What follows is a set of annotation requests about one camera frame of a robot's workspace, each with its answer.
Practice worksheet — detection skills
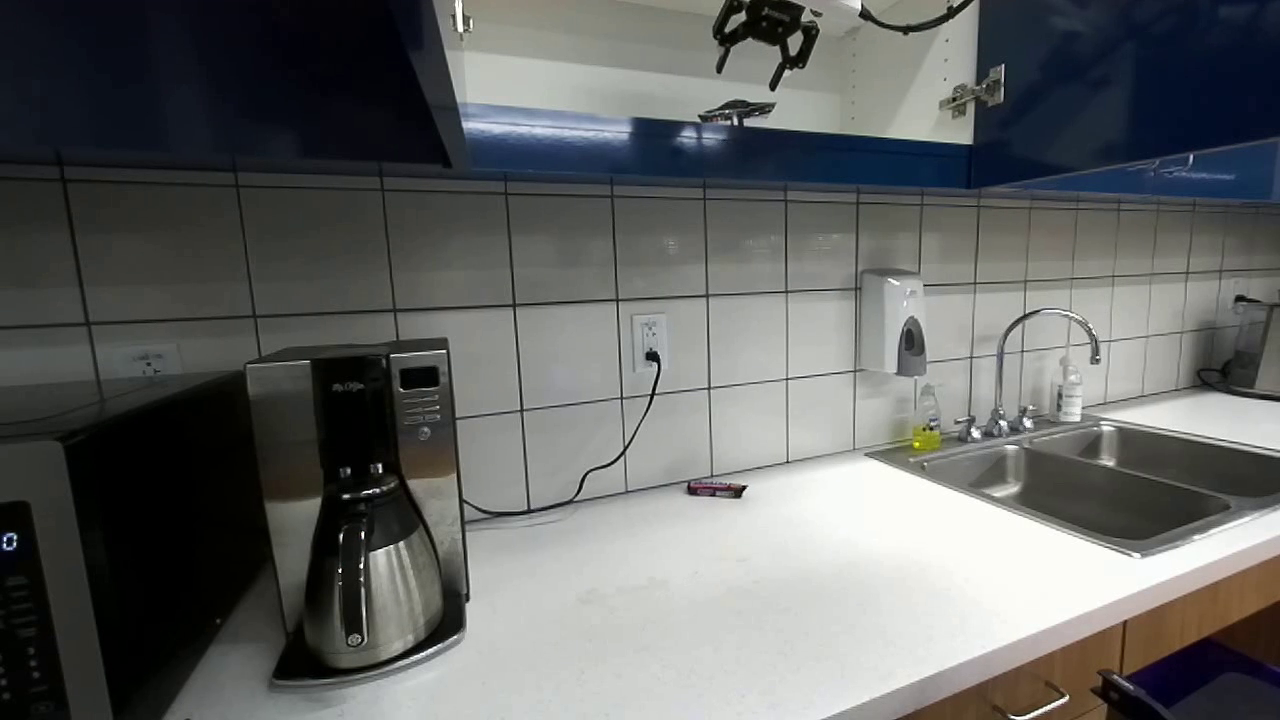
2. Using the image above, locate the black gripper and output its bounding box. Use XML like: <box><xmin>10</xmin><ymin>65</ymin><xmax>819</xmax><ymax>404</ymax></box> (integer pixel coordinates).
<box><xmin>709</xmin><ymin>0</ymin><xmax>822</xmax><ymax>97</ymax></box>

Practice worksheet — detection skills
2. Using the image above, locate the metal cabinet hinge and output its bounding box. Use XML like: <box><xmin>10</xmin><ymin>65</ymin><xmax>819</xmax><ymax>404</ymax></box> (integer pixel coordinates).
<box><xmin>937</xmin><ymin>59</ymin><xmax>1010</xmax><ymax>125</ymax></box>

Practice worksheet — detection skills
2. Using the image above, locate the blue cabinet door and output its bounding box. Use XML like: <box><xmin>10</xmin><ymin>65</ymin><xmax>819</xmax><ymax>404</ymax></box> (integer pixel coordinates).
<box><xmin>967</xmin><ymin>0</ymin><xmax>1280</xmax><ymax>207</ymax></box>
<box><xmin>0</xmin><ymin>0</ymin><xmax>472</xmax><ymax>173</ymax></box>

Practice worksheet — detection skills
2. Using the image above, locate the wooden base cabinet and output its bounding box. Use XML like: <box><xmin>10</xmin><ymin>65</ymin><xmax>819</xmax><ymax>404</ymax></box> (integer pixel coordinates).
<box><xmin>899</xmin><ymin>557</ymin><xmax>1280</xmax><ymax>720</ymax></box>

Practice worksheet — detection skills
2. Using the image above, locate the chrome gooseneck faucet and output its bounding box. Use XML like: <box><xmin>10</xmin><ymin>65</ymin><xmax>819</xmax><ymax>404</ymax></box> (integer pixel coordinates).
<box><xmin>988</xmin><ymin>306</ymin><xmax>1108</xmax><ymax>439</ymax></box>

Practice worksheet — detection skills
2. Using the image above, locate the yellow dish soap bottle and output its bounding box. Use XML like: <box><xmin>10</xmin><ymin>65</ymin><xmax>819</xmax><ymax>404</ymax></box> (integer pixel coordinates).
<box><xmin>903</xmin><ymin>375</ymin><xmax>948</xmax><ymax>460</ymax></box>

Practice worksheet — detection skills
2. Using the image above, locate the small dark candy bar wrapper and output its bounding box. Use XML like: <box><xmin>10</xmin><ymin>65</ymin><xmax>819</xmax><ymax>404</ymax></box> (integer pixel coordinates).
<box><xmin>684</xmin><ymin>472</ymin><xmax>753</xmax><ymax>505</ymax></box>

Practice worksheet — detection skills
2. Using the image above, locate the small white pump bottle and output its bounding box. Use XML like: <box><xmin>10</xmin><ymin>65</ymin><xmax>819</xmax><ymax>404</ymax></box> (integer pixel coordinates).
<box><xmin>1051</xmin><ymin>358</ymin><xmax>1092</xmax><ymax>427</ymax></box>

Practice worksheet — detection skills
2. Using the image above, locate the black steel coffee maker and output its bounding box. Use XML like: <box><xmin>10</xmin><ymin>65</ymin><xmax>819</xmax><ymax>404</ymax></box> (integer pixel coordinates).
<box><xmin>242</xmin><ymin>336</ymin><xmax>475</xmax><ymax>691</ymax></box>

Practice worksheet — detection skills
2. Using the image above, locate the stainless steel double sink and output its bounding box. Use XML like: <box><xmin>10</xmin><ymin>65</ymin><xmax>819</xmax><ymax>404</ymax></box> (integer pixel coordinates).
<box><xmin>868</xmin><ymin>416</ymin><xmax>1280</xmax><ymax>560</ymax></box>

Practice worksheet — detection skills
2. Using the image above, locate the stainless steel coffee carafe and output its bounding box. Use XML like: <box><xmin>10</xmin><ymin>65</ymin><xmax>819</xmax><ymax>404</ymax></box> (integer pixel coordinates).
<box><xmin>297</xmin><ymin>455</ymin><xmax>450</xmax><ymax>675</ymax></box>

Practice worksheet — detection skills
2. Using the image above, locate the blue chair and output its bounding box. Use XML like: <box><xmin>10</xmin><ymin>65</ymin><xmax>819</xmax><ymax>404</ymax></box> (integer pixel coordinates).
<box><xmin>1092</xmin><ymin>635</ymin><xmax>1280</xmax><ymax>720</ymax></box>

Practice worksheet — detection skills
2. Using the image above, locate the black microwave oven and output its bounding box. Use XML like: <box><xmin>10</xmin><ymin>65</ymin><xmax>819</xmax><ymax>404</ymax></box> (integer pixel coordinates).
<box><xmin>0</xmin><ymin>369</ymin><xmax>273</xmax><ymax>720</ymax></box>

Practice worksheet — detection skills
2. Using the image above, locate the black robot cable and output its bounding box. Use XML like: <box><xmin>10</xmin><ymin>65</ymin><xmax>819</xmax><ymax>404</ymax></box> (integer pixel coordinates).
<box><xmin>852</xmin><ymin>0</ymin><xmax>979</xmax><ymax>40</ymax></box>

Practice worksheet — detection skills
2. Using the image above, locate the white wall soap dispenser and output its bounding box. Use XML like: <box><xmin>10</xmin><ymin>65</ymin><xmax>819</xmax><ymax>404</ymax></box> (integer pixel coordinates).
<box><xmin>856</xmin><ymin>270</ymin><xmax>930</xmax><ymax>385</ymax></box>

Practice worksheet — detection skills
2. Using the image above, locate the white wall power outlet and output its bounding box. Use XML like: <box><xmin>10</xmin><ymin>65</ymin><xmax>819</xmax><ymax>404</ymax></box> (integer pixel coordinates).
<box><xmin>627</xmin><ymin>309</ymin><xmax>675</xmax><ymax>381</ymax></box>

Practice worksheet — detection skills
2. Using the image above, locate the black power cord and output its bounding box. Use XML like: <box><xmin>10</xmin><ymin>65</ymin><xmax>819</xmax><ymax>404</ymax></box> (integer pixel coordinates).
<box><xmin>459</xmin><ymin>343</ymin><xmax>669</xmax><ymax>526</ymax></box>

